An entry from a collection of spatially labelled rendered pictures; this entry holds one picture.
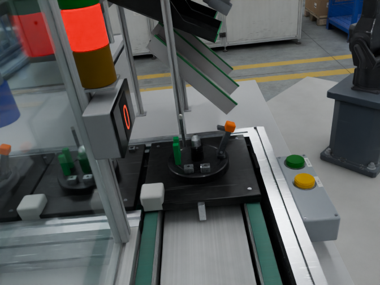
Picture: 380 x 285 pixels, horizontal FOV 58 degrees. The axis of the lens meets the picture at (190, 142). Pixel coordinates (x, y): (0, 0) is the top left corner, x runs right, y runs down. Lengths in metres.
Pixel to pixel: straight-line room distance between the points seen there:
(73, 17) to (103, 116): 0.12
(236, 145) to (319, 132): 0.36
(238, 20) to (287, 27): 0.67
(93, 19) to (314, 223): 0.50
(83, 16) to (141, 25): 4.38
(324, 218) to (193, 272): 0.26
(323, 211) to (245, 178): 0.17
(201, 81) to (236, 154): 0.23
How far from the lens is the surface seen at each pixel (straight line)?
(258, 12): 4.82
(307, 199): 0.71
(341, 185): 0.92
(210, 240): 0.69
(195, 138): 0.74
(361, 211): 0.86
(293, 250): 0.61
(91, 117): 0.45
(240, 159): 0.79
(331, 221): 0.68
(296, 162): 0.78
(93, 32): 0.45
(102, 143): 0.47
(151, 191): 0.70
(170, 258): 0.67
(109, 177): 0.56
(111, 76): 0.48
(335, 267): 0.74
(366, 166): 0.96
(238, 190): 0.70
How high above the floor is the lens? 1.42
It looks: 31 degrees down
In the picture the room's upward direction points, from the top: 7 degrees counter-clockwise
